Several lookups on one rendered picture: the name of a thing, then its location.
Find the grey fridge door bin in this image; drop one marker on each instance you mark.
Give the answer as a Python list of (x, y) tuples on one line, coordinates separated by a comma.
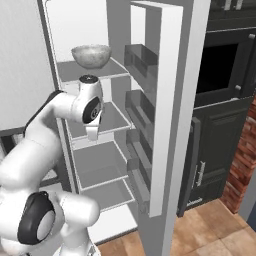
[(140, 186), (141, 61), (140, 108), (141, 153)]

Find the white fridge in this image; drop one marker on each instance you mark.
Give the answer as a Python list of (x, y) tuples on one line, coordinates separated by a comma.
[(83, 30)]

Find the dark green cupboard run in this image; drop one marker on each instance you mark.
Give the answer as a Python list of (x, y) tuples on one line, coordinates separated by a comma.
[(220, 146)]

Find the glass fridge shelf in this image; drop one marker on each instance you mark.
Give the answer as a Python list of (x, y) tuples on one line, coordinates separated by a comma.
[(96, 163), (115, 120), (106, 195), (71, 70)]

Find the black built-in oven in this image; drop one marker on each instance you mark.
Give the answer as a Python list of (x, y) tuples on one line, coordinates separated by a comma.
[(220, 66)]

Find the white fridge door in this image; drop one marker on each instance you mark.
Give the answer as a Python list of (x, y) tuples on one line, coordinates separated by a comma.
[(166, 100)]

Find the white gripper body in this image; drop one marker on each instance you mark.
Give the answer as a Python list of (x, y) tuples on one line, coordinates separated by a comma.
[(93, 131)]

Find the grey speckled bowl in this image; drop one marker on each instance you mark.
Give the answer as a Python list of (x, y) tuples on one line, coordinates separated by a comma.
[(90, 56)]

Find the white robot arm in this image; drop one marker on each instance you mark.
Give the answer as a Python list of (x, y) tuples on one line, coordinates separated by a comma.
[(40, 146)]

